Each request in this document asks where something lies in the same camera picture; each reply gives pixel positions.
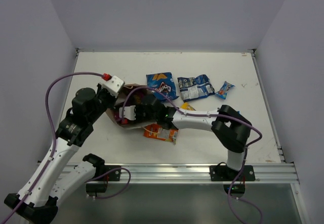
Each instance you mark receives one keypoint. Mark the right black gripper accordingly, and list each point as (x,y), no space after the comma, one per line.
(137,107)

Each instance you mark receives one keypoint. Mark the small blue M&M pack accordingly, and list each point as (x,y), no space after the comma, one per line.
(222,92)

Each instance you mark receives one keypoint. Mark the brown paper bag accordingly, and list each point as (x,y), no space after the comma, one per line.
(114,115)

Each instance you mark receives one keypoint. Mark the aluminium front rail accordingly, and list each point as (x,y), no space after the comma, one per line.
(278,173)

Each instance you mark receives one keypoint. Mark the orange snack bag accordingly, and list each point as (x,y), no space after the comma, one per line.
(155,131)

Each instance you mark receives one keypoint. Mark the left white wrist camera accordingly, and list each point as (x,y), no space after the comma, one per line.
(113,84)

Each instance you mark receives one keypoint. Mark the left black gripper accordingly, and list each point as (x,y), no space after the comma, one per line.
(109,100)

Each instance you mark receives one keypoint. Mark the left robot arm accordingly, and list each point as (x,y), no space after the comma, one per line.
(39,200)

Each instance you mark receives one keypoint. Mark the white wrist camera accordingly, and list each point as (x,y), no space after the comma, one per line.
(127,113)
(113,84)

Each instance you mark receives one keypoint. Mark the purple snack bag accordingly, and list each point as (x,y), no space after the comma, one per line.
(136,97)

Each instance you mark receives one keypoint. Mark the yellow M&M pack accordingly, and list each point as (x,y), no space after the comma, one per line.
(187,106)

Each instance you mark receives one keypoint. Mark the blue Doritos bag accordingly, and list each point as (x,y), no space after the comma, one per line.
(163,82)

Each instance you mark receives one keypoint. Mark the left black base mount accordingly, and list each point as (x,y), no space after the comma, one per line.
(102,183)

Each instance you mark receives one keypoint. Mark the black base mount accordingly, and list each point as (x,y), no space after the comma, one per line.
(222,173)
(102,183)

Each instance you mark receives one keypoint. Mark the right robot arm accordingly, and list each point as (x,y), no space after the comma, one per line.
(230,128)

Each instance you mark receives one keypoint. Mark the blue white cookie bag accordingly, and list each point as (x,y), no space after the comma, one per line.
(194,88)

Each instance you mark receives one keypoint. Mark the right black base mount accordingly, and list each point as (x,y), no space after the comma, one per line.
(222,173)

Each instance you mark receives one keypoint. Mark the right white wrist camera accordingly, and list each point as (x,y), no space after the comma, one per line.
(127,113)

